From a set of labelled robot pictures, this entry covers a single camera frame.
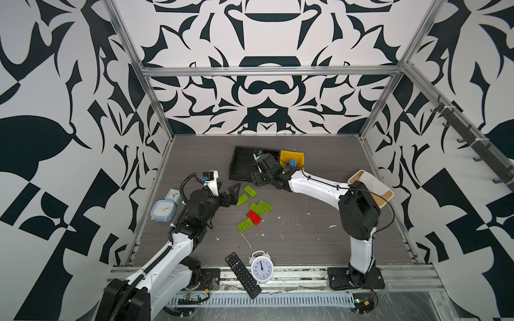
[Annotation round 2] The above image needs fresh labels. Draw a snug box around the green lego top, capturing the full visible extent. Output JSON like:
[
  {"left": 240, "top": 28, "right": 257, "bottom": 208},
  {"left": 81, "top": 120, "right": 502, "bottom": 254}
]
[{"left": 244, "top": 185, "right": 258, "bottom": 197}]

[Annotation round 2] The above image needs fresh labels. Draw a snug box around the green lego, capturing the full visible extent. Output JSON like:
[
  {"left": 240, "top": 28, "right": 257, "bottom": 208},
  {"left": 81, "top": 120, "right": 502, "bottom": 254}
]
[
  {"left": 237, "top": 218, "right": 254, "bottom": 234},
  {"left": 236, "top": 194, "right": 249, "bottom": 206},
  {"left": 244, "top": 185, "right": 258, "bottom": 197},
  {"left": 258, "top": 200, "right": 273, "bottom": 213},
  {"left": 249, "top": 203, "right": 264, "bottom": 217}
]

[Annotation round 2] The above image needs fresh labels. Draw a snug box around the red lego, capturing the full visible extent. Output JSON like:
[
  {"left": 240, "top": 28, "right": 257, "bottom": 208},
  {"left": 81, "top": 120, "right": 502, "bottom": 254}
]
[{"left": 246, "top": 211, "right": 262, "bottom": 226}]

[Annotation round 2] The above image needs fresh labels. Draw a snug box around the green lego bottom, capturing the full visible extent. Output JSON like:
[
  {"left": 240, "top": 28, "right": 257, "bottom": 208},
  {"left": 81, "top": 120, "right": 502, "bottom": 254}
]
[{"left": 237, "top": 218, "right": 254, "bottom": 234}]

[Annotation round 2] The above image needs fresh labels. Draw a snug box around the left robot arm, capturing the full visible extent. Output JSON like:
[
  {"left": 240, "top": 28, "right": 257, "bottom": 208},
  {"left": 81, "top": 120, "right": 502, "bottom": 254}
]
[{"left": 96, "top": 183, "right": 241, "bottom": 320}]

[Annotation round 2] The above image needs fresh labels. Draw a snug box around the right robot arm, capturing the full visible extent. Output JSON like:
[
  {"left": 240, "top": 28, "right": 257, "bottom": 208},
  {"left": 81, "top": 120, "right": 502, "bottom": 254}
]
[{"left": 252, "top": 149, "right": 381, "bottom": 288}]

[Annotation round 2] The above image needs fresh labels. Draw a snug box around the black bin middle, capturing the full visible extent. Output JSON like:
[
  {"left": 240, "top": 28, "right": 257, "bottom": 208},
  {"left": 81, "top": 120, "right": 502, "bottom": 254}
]
[{"left": 256, "top": 148, "right": 281, "bottom": 159}]

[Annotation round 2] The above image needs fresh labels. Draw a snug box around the black bin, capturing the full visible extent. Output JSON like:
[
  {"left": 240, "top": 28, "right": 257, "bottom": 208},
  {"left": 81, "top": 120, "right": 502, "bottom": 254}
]
[
  {"left": 229, "top": 146, "right": 255, "bottom": 182},
  {"left": 256, "top": 148, "right": 281, "bottom": 159}
]

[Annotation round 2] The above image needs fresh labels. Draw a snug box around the yellow bin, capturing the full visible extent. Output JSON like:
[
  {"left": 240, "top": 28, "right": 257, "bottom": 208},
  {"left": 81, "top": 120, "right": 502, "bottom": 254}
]
[{"left": 279, "top": 151, "right": 305, "bottom": 168}]

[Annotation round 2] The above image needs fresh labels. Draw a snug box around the black bin left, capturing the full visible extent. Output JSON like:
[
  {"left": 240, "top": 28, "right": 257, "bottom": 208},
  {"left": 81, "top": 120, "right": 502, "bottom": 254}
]
[{"left": 229, "top": 146, "right": 255, "bottom": 182}]

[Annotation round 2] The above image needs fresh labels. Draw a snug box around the small green alarm clock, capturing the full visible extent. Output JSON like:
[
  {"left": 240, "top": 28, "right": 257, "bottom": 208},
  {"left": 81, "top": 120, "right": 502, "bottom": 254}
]
[{"left": 165, "top": 188, "right": 182, "bottom": 205}]

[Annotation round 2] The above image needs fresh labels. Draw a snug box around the blue square alarm clock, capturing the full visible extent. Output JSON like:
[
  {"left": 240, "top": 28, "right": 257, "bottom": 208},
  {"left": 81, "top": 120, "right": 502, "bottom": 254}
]
[{"left": 150, "top": 200, "right": 177, "bottom": 223}]

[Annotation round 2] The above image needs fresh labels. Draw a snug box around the white twin-bell alarm clock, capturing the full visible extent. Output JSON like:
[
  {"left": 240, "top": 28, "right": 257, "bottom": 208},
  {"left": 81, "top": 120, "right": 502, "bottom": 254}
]
[{"left": 249, "top": 250, "right": 274, "bottom": 284}]

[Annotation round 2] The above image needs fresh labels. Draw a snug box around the black remote control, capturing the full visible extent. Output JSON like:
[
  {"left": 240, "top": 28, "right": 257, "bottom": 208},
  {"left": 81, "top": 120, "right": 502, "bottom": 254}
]
[{"left": 225, "top": 252, "right": 262, "bottom": 300}]

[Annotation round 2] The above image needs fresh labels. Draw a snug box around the white tissue box wooden lid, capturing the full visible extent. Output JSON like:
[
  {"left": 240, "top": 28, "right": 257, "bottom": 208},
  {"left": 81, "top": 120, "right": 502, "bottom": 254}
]
[{"left": 347, "top": 169, "right": 394, "bottom": 208}]

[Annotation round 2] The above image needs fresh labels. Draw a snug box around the small circuit board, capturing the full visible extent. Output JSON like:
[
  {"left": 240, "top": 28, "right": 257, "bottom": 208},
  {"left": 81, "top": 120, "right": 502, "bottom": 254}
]
[{"left": 352, "top": 295, "right": 377, "bottom": 315}]

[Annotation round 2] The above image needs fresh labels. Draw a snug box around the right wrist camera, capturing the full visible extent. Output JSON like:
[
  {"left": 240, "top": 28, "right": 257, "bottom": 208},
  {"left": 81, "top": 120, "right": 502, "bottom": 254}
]
[{"left": 253, "top": 149, "right": 263, "bottom": 162}]

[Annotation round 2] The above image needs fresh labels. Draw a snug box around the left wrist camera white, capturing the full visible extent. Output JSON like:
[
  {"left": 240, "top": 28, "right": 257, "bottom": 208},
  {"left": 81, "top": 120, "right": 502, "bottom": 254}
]
[{"left": 202, "top": 171, "right": 219, "bottom": 197}]

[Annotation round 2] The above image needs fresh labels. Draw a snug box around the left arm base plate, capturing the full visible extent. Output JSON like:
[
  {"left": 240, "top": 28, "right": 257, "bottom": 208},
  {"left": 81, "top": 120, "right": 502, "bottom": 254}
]
[{"left": 187, "top": 268, "right": 221, "bottom": 290}]

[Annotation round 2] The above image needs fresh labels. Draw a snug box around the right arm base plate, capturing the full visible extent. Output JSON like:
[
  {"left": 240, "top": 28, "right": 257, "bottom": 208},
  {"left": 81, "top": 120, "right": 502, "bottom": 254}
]
[{"left": 327, "top": 266, "right": 386, "bottom": 290}]

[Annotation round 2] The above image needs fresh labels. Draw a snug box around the white cable duct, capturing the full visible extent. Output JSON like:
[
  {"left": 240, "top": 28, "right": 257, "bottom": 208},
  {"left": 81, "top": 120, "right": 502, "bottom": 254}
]
[{"left": 167, "top": 292, "right": 355, "bottom": 308}]

